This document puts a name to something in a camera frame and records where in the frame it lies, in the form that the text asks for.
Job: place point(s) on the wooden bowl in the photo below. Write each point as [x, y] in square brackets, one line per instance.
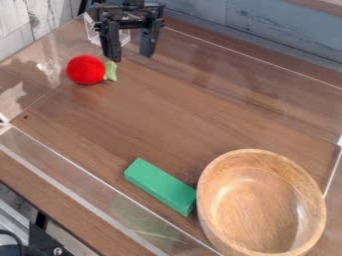
[261, 206]

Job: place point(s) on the red plush strawberry toy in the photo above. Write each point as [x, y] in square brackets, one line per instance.
[87, 70]

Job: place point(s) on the clear acrylic back barrier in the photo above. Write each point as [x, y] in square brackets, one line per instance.
[290, 90]

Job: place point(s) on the green rectangular block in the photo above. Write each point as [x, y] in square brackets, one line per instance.
[162, 186]

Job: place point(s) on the clear acrylic corner bracket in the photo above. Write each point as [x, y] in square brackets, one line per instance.
[93, 35]

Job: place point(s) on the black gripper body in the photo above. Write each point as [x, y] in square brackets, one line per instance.
[133, 14]

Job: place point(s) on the clear acrylic front barrier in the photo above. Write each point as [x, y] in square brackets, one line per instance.
[115, 225]

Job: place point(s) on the clear acrylic barrier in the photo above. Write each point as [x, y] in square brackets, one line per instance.
[115, 225]
[290, 90]

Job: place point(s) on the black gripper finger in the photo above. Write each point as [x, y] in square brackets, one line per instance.
[149, 38]
[110, 40]

